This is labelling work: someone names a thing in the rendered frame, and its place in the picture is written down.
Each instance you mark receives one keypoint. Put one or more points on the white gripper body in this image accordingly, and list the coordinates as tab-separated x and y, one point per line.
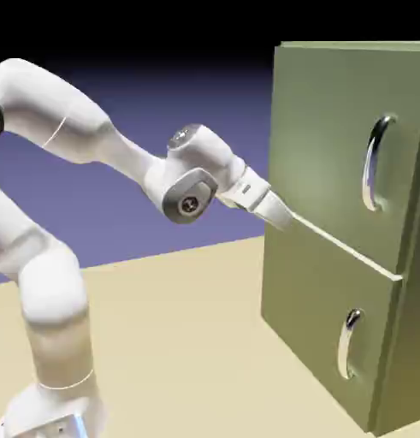
273	209

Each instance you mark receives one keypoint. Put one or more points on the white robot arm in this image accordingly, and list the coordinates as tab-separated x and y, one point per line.
59	116

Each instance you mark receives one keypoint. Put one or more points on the large olive green cabinet door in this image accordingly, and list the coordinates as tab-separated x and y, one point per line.
319	143

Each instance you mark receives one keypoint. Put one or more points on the small olive green cabinet door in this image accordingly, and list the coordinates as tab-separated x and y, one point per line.
312	308

